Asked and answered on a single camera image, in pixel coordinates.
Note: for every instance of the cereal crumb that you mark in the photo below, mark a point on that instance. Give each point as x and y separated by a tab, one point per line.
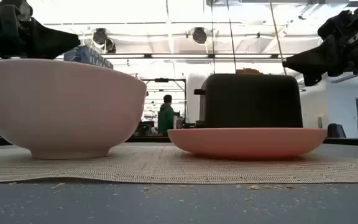
253	187

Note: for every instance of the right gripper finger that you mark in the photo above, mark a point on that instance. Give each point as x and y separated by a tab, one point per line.
315	62

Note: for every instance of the black round ceiling fixture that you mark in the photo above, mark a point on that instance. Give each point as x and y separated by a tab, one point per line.
102	39
199	35

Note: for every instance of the black toaster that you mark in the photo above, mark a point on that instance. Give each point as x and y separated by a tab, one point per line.
250	99

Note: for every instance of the black office chair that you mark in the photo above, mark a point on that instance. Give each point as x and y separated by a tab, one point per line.
336	131

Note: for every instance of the blue cereal box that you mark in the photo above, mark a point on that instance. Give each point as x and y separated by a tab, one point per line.
85	56

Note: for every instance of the black metal rack frame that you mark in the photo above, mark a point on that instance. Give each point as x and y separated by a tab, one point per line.
166	80

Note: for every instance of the beige woven placemat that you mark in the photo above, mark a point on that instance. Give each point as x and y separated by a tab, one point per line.
166	168

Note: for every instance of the person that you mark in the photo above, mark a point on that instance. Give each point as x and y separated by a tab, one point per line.
166	118

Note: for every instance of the white ceramic bowl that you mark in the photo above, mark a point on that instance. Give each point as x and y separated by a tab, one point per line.
61	105

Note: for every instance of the pink plate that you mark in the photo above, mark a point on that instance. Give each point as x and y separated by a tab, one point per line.
247	141

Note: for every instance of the brown toast slice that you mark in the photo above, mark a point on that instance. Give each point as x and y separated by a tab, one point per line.
249	71

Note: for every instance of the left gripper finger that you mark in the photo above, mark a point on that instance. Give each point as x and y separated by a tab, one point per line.
51	43

